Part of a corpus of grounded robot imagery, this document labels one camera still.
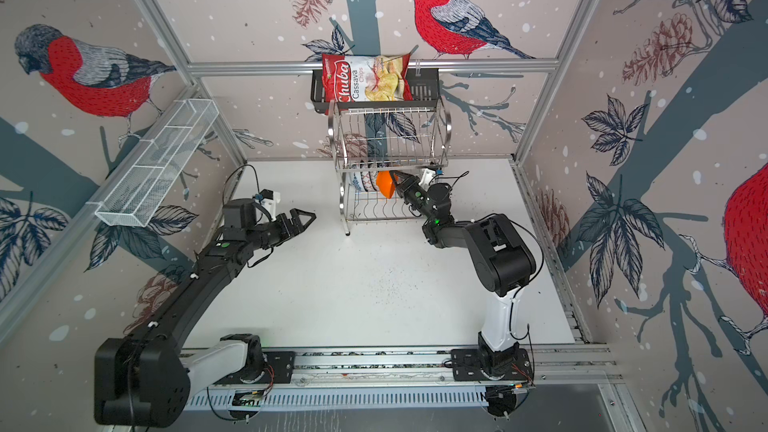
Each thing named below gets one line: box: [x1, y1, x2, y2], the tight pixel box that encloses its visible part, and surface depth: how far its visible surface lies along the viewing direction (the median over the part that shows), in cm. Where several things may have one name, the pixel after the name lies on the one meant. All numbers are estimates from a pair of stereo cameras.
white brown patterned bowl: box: [366, 171, 378, 192], surface depth 100 cm
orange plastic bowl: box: [376, 170, 398, 199], surface depth 91 cm
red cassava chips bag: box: [322, 54, 414, 115], surface depth 90 cm
